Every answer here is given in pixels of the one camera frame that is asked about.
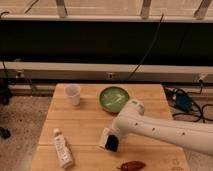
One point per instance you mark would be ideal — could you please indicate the green plate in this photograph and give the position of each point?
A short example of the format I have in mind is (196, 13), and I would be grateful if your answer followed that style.
(113, 98)

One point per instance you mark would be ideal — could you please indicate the blue power adapter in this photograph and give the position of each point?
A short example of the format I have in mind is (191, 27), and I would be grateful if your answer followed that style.
(183, 102)

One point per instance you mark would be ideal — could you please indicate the dried red chili pepper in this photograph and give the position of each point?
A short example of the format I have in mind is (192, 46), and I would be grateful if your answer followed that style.
(132, 166)

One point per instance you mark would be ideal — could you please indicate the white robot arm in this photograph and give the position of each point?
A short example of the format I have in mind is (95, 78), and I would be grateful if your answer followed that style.
(194, 136)

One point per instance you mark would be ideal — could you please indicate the translucent plastic cup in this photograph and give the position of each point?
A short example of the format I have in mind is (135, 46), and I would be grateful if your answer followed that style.
(72, 92)

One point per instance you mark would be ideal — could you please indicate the white plastic bottle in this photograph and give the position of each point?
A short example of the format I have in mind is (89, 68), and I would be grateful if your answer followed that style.
(62, 149)

